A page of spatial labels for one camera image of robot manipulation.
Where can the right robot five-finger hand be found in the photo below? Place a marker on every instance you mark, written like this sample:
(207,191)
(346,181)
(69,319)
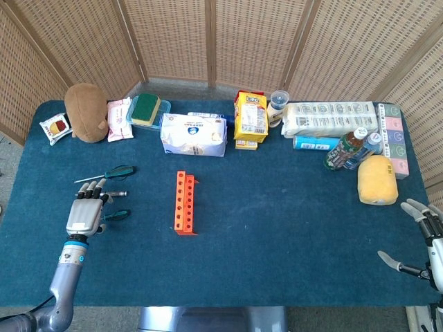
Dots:
(432,224)

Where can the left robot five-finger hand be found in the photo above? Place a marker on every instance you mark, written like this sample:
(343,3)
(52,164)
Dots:
(84,214)

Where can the small green black screwdriver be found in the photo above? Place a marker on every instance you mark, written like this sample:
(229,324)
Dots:
(119,214)

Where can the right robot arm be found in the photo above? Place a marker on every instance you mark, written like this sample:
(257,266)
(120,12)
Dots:
(437,311)

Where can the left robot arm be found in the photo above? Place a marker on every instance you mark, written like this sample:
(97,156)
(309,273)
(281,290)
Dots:
(65,276)

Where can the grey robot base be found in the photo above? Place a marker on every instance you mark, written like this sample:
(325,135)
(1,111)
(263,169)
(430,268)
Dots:
(207,321)

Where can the large green black screwdriver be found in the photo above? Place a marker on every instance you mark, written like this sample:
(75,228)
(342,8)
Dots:
(119,172)

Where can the orange test tube rack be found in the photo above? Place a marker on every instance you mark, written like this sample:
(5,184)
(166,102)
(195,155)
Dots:
(180,200)

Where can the white snack packet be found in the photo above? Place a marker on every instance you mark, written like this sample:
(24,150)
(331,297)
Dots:
(55,128)

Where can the multicolour tissue pack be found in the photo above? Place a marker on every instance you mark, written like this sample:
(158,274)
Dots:
(394,138)

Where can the pink wet wipes pack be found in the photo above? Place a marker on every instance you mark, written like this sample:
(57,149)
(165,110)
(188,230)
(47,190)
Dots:
(117,121)

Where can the brown plush toy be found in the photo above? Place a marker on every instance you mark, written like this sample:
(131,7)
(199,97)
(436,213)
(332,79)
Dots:
(86,114)

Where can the blue label water bottle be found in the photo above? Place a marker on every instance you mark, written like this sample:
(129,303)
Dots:
(368,147)

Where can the green tea bottle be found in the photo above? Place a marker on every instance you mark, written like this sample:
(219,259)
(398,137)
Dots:
(342,152)

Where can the yellow green sponge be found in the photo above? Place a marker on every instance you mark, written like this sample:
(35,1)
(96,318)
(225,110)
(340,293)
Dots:
(145,109)

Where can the clear plastic container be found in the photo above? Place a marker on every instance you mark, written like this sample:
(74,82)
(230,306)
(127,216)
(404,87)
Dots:
(164,110)

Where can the white flour bag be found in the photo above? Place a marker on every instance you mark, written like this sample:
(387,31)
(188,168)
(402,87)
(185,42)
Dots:
(194,135)

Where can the light blue cylindrical can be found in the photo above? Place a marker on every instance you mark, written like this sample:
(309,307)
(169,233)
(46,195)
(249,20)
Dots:
(311,142)

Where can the long white paper pack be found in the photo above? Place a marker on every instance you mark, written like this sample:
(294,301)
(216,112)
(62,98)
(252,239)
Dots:
(328,119)

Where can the blue carpet table cover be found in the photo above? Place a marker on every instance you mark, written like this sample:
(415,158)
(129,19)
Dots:
(277,224)

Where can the small yellow box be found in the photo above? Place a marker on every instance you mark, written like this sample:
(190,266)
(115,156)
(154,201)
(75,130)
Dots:
(246,145)

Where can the yellow biscuit bag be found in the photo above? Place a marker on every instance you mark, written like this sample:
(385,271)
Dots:
(249,117)

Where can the mayonnaise squeeze bottle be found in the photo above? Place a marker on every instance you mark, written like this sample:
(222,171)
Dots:
(277,114)

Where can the woven folding screen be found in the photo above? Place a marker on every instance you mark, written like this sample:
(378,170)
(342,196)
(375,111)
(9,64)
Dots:
(173,34)

